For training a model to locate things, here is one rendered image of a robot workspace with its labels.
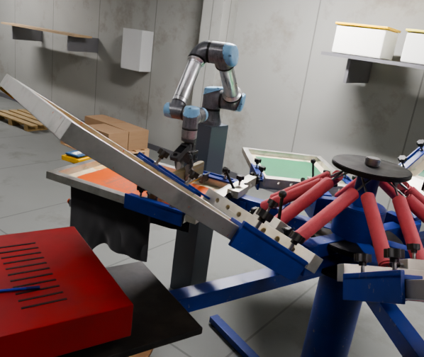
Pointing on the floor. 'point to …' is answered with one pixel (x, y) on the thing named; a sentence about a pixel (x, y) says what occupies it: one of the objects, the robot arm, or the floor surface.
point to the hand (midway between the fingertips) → (181, 178)
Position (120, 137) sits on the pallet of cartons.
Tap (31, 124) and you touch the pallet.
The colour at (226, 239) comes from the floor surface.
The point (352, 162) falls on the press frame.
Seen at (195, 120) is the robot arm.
